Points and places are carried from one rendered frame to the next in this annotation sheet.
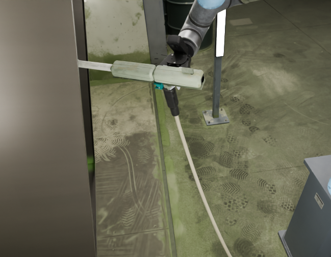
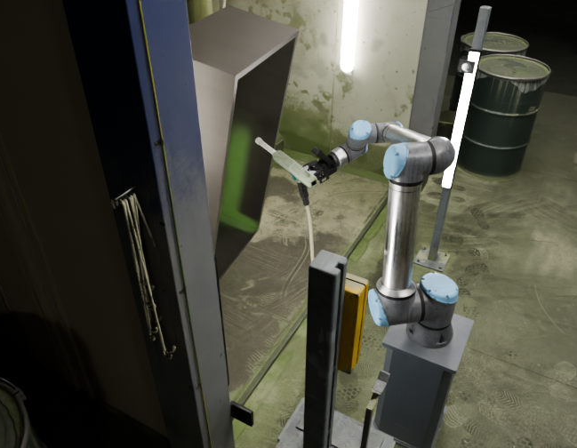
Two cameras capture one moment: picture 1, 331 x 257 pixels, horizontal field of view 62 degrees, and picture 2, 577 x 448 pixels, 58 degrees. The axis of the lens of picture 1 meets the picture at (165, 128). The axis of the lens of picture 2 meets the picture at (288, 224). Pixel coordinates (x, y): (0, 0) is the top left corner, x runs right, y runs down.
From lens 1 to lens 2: 1.55 m
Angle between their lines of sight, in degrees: 24
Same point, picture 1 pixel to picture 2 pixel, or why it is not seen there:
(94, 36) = (348, 113)
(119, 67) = (276, 155)
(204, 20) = (352, 146)
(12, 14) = (208, 118)
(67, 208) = not seen: hidden behind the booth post
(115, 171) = (284, 257)
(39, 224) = not seen: hidden behind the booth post
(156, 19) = (424, 119)
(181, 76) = (302, 175)
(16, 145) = not seen: hidden behind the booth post
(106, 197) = (261, 273)
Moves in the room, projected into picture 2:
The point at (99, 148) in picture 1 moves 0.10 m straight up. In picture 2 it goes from (286, 230) to (286, 219)
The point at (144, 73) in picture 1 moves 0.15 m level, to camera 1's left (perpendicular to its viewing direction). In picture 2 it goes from (286, 164) to (258, 156)
